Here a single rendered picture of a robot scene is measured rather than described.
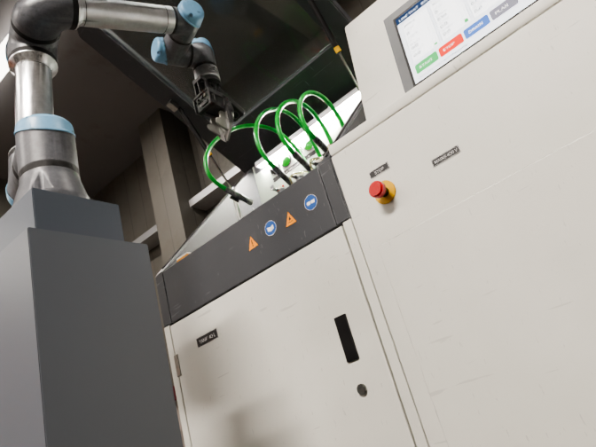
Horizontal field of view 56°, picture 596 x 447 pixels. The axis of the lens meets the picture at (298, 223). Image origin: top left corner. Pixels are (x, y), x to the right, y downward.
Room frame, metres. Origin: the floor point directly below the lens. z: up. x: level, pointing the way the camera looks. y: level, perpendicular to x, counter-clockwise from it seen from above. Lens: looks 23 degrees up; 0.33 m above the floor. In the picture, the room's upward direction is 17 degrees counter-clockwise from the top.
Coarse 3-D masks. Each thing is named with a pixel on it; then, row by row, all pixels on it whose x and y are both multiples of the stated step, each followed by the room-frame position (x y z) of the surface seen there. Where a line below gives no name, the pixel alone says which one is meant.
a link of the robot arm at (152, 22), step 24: (24, 0) 0.97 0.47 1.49; (48, 0) 0.97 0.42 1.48; (72, 0) 0.99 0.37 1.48; (96, 0) 1.04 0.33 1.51; (120, 0) 1.08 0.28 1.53; (192, 0) 1.18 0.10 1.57; (24, 24) 0.99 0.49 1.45; (48, 24) 1.00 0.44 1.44; (72, 24) 1.03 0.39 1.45; (96, 24) 1.07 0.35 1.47; (120, 24) 1.10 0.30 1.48; (144, 24) 1.14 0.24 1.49; (168, 24) 1.17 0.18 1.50; (192, 24) 1.20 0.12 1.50
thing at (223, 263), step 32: (288, 192) 1.24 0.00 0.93; (320, 192) 1.18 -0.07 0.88; (256, 224) 1.31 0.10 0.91; (320, 224) 1.20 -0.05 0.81; (192, 256) 1.45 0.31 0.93; (224, 256) 1.38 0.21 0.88; (256, 256) 1.32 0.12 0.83; (288, 256) 1.28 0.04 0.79; (192, 288) 1.47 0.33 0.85; (224, 288) 1.40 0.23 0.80
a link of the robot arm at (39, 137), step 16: (16, 128) 0.93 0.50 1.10; (32, 128) 0.91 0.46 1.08; (48, 128) 0.92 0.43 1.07; (64, 128) 0.95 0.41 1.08; (16, 144) 0.93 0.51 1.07; (32, 144) 0.91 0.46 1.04; (48, 144) 0.92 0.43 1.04; (64, 144) 0.94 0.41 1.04; (16, 160) 0.96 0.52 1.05; (32, 160) 0.91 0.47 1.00; (64, 160) 0.94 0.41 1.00; (16, 176) 1.00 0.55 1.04
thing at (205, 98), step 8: (200, 80) 1.35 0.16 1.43; (208, 80) 1.37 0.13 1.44; (216, 80) 1.37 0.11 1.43; (200, 88) 1.35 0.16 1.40; (208, 88) 1.33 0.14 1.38; (216, 88) 1.39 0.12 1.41; (200, 96) 1.35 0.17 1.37; (208, 96) 1.33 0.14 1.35; (216, 96) 1.36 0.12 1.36; (224, 96) 1.39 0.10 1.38; (200, 104) 1.35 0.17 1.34; (208, 104) 1.34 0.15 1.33; (216, 104) 1.35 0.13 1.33; (224, 104) 1.37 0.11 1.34; (200, 112) 1.36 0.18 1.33; (208, 112) 1.38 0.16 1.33; (216, 112) 1.39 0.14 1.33
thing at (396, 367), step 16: (352, 224) 1.15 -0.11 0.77; (352, 240) 1.16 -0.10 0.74; (368, 272) 1.16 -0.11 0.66; (368, 288) 1.16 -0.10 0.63; (384, 320) 1.16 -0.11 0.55; (384, 336) 1.16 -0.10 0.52; (400, 368) 1.16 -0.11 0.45; (176, 384) 1.55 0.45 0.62; (400, 384) 1.16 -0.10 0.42; (416, 416) 1.16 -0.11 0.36; (416, 432) 1.16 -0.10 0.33
